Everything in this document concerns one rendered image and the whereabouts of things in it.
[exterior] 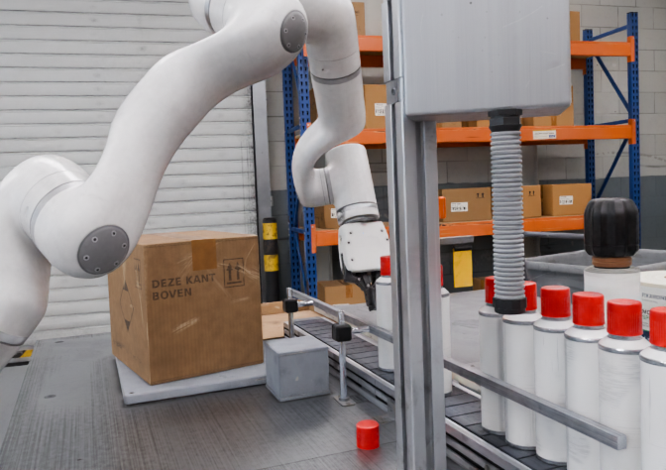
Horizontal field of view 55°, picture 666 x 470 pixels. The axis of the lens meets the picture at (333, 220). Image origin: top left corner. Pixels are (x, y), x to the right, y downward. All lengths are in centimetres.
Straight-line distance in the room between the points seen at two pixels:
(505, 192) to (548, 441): 31
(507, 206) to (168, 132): 48
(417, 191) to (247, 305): 66
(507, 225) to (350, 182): 63
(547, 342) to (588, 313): 7
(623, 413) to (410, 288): 25
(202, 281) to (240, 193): 375
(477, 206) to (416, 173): 422
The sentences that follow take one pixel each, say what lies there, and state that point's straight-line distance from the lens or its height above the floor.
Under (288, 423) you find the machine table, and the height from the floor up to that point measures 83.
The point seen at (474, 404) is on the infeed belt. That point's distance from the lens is 101.
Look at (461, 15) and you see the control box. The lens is 71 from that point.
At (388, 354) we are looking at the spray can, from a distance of 116.
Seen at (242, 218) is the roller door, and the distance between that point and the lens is 502.
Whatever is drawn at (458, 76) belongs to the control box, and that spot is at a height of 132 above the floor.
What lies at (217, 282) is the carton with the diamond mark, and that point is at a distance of 130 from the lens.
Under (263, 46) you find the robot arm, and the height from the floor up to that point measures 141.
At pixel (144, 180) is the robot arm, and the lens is 90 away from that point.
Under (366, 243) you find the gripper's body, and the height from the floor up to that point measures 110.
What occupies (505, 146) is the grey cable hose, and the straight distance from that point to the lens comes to 67.
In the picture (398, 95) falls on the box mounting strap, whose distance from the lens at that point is 74.
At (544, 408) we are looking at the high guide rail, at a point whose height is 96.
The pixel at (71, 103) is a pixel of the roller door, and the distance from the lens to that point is 506.
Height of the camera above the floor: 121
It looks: 3 degrees down
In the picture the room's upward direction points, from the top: 2 degrees counter-clockwise
